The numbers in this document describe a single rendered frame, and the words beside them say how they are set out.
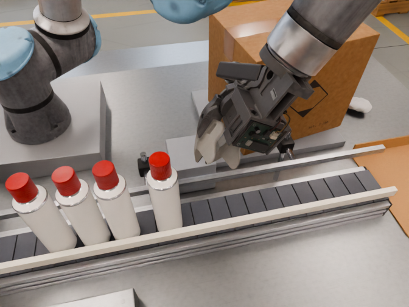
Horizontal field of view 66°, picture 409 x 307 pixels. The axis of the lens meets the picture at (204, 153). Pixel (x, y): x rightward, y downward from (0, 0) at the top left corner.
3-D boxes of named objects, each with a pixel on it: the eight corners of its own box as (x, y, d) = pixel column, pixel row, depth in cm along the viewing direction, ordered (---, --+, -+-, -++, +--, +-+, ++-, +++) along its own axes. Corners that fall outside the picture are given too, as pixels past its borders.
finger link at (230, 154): (212, 185, 49) (242, 145, 44) (203, 157, 53) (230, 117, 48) (228, 187, 51) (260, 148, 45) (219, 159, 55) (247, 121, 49)
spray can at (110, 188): (114, 248, 60) (84, 184, 45) (114, 225, 63) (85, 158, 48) (142, 243, 61) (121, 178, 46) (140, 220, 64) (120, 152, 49)
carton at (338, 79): (243, 156, 80) (255, 61, 60) (207, 100, 95) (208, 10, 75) (340, 126, 87) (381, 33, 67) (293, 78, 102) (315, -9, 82)
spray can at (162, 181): (158, 239, 61) (143, 174, 46) (155, 216, 65) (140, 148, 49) (184, 234, 62) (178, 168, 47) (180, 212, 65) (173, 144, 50)
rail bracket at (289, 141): (278, 199, 73) (293, 151, 61) (267, 175, 78) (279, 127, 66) (291, 197, 74) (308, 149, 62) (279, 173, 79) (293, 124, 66)
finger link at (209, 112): (190, 135, 46) (225, 91, 42) (188, 128, 47) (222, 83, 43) (215, 143, 49) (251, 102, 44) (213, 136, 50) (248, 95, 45)
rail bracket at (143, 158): (149, 224, 69) (137, 178, 57) (146, 197, 74) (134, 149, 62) (164, 221, 70) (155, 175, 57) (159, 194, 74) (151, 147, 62)
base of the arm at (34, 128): (3, 148, 75) (-17, 118, 68) (13, 106, 85) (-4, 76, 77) (70, 139, 78) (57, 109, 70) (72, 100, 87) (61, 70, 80)
